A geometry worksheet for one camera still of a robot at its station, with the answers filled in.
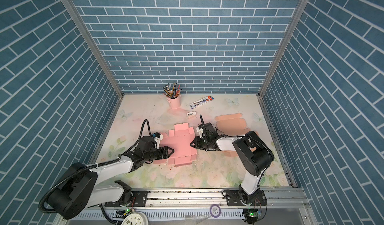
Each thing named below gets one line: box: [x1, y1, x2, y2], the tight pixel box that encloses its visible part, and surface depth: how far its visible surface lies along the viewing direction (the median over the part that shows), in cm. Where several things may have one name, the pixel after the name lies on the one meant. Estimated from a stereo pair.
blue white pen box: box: [189, 95, 215, 110], surface depth 117 cm
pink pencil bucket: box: [166, 95, 181, 109], surface depth 110 cm
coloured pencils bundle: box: [163, 81, 183, 99], surface depth 108 cm
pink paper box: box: [153, 123, 198, 167], surface depth 93 cm
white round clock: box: [121, 211, 149, 225], surface depth 67 cm
